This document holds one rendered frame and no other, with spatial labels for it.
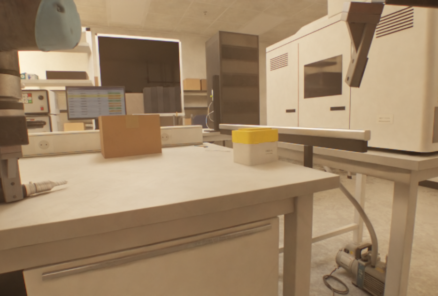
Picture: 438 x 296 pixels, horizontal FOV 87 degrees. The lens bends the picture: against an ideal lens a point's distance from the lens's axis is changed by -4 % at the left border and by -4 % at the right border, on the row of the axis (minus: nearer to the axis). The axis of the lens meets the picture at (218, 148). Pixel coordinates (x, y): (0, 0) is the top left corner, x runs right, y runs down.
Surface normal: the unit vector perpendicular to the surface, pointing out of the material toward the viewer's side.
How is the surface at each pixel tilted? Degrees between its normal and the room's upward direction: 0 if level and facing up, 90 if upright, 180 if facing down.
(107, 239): 90
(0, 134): 90
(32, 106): 90
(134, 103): 90
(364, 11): 113
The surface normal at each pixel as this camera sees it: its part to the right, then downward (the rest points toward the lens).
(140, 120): 0.51, 0.10
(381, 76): -0.92, 0.07
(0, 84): 0.81, 0.06
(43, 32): 0.18, 0.72
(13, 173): 0.72, 0.54
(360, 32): -0.18, 0.51
